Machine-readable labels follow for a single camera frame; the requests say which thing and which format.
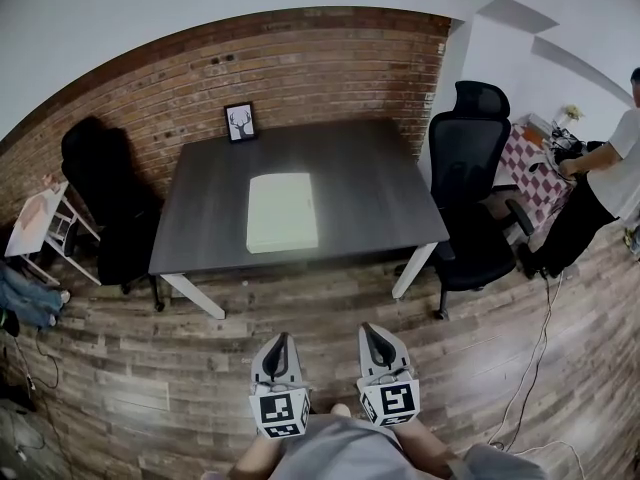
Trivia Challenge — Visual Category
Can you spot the black padded office chair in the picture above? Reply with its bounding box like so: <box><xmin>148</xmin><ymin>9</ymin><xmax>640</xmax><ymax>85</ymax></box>
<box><xmin>60</xmin><ymin>116</ymin><xmax>167</xmax><ymax>314</ymax></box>

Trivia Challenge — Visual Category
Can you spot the checkered cloth table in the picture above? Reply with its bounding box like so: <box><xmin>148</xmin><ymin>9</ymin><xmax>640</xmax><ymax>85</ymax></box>
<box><xmin>491</xmin><ymin>121</ymin><xmax>577</xmax><ymax>230</ymax></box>

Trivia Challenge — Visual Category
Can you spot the black floor cable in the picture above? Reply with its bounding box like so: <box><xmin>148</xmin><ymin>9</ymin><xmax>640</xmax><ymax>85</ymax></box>
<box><xmin>7</xmin><ymin>325</ymin><xmax>69</xmax><ymax>464</ymax></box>

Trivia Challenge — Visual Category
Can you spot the person's right forearm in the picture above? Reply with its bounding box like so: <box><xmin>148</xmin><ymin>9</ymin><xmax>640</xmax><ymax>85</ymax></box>
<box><xmin>393</xmin><ymin>416</ymin><xmax>460</xmax><ymax>480</ymax></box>

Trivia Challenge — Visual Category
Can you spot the white folder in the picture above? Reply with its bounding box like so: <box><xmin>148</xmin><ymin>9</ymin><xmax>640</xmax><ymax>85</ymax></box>
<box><xmin>245</xmin><ymin>170</ymin><xmax>320</xmax><ymax>256</ymax></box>

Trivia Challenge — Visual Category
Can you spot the white floor cable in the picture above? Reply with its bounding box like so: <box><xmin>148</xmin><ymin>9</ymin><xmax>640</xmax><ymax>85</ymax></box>
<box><xmin>486</xmin><ymin>266</ymin><xmax>587</xmax><ymax>477</ymax></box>

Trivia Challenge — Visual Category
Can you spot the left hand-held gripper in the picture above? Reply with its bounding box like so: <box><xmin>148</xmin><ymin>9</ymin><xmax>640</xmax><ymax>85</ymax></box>
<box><xmin>248</xmin><ymin>332</ymin><xmax>312</xmax><ymax>440</ymax></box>

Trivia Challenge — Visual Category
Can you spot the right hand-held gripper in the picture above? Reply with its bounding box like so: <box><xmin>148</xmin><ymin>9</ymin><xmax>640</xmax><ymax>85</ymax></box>
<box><xmin>355</xmin><ymin>322</ymin><xmax>420</xmax><ymax>428</ymax></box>

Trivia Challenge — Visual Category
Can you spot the black framed deer picture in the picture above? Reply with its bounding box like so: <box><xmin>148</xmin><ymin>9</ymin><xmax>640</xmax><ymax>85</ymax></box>
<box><xmin>222</xmin><ymin>100</ymin><xmax>260</xmax><ymax>145</ymax></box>

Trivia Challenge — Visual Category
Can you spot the white table leg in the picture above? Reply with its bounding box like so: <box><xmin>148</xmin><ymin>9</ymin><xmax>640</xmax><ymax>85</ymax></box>
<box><xmin>391</xmin><ymin>241</ymin><xmax>440</xmax><ymax>301</ymax></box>
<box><xmin>158</xmin><ymin>273</ymin><xmax>227</xmax><ymax>320</ymax></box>

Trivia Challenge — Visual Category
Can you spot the black equipment with cables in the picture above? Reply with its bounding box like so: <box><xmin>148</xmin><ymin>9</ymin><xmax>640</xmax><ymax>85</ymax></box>
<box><xmin>547</xmin><ymin>125</ymin><xmax>609</xmax><ymax>165</ymax></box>

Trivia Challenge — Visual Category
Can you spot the person's grey clothing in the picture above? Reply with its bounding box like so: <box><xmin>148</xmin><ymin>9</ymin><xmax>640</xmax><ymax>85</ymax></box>
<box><xmin>268</xmin><ymin>411</ymin><xmax>552</xmax><ymax>480</ymax></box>

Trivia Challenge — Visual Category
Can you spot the black mesh office chair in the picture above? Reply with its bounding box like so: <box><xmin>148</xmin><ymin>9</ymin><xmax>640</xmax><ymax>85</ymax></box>
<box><xmin>427</xmin><ymin>80</ymin><xmax>537</xmax><ymax>321</ymax></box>

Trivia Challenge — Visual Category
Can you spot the person's left forearm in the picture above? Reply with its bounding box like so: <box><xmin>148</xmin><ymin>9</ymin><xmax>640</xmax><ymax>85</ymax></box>
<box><xmin>233</xmin><ymin>433</ymin><xmax>287</xmax><ymax>480</ymax></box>

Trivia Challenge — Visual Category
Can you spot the white side table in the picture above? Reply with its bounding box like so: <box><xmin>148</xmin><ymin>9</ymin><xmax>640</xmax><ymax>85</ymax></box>
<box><xmin>3</xmin><ymin>180</ymin><xmax>104</xmax><ymax>288</ymax></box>

